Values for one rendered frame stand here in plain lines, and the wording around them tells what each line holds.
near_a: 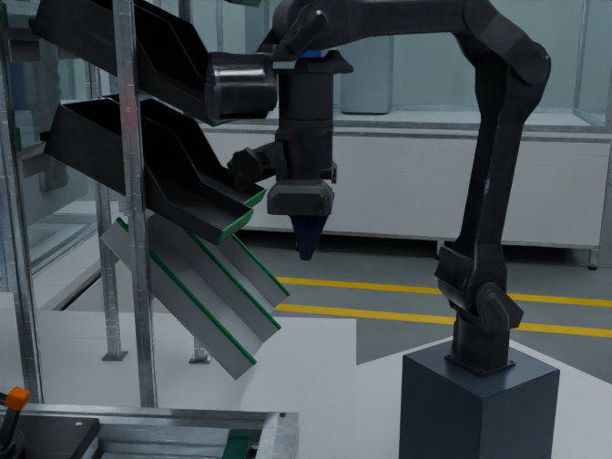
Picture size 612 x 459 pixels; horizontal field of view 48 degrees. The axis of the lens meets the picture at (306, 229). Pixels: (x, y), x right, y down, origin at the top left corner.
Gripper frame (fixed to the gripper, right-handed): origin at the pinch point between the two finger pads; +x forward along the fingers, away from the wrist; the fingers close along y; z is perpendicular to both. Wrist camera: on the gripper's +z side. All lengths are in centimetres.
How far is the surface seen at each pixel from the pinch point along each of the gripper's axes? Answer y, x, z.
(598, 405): -35, 39, -47
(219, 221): -22.6, 5.2, 14.4
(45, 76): -109, -12, 78
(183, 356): -48, 39, 28
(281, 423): -10.0, 30.1, 4.1
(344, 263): -374, 125, 2
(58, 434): -2.4, 28.4, 31.8
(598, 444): -23, 39, -43
